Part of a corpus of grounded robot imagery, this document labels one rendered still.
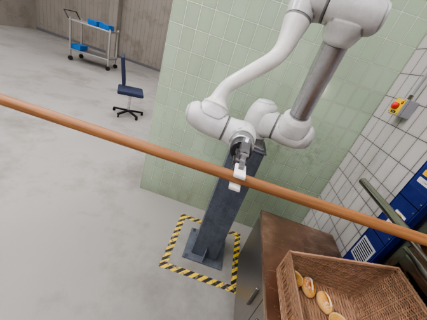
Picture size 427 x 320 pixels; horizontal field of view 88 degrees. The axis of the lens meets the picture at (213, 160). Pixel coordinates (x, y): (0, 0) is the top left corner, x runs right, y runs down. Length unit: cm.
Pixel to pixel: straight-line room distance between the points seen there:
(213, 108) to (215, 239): 114
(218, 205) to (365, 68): 135
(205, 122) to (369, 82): 137
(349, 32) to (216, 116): 54
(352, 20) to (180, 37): 118
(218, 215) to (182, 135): 77
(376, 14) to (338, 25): 11
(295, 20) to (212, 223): 128
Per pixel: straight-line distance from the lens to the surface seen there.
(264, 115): 128
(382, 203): 96
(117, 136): 63
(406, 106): 167
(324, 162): 203
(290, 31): 95
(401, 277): 136
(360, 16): 99
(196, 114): 83
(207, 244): 180
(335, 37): 101
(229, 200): 150
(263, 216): 155
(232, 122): 84
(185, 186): 218
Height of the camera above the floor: 147
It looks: 27 degrees down
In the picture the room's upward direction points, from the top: 19 degrees clockwise
